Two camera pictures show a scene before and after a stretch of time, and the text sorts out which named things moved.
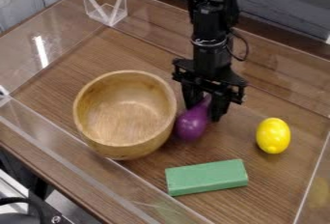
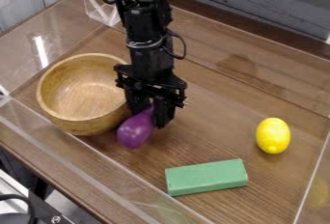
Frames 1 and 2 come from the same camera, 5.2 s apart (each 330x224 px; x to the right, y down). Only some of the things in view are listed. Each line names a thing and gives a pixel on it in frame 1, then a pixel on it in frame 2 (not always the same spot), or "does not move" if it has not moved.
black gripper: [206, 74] to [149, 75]
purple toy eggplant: [192, 119] to [135, 127]
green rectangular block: [204, 178] does not move
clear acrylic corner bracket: [109, 15] does not move
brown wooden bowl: [125, 110] to [77, 95]
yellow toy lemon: [274, 135] does not move
